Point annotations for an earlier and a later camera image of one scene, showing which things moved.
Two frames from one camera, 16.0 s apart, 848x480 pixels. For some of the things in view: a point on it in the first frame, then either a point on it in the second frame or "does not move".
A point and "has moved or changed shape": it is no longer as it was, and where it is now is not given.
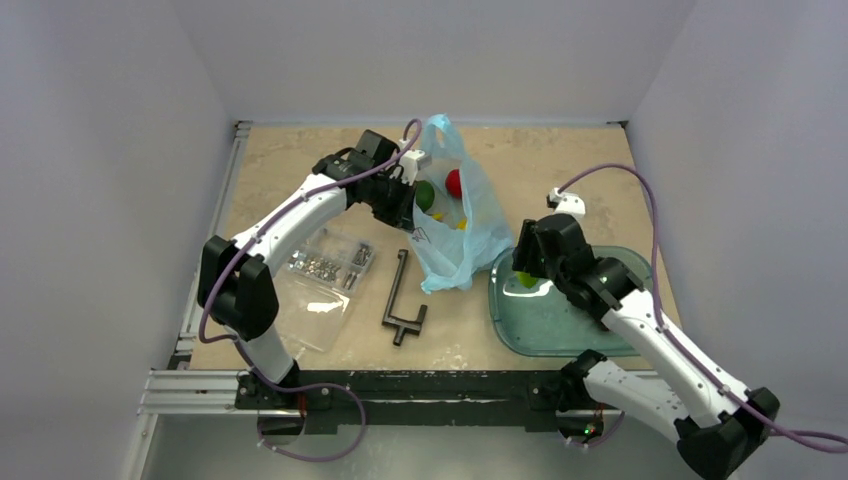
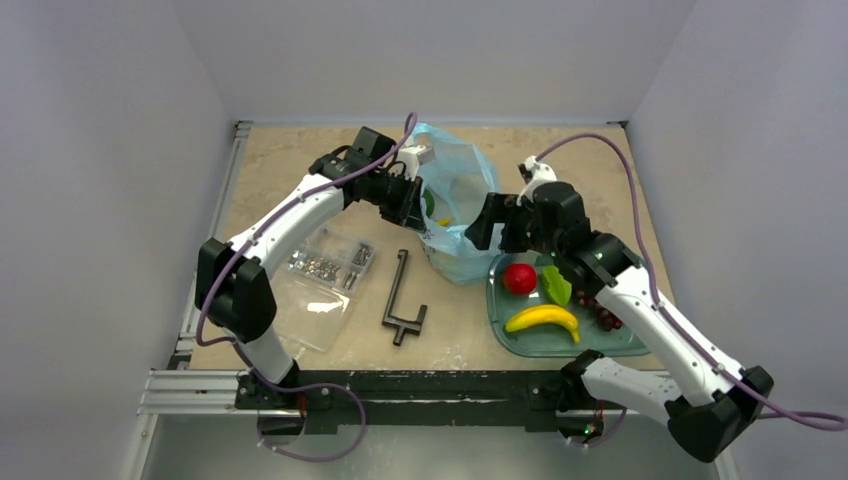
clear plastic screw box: (326, 270) does not move
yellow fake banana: (463, 224) to (545, 314)
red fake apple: (453, 183) to (520, 278)
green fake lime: (525, 279) has moved or changed shape
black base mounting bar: (356, 401) does not move
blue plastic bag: (465, 230) has moved or changed shape
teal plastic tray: (540, 322) does not move
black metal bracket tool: (402, 325) does not move
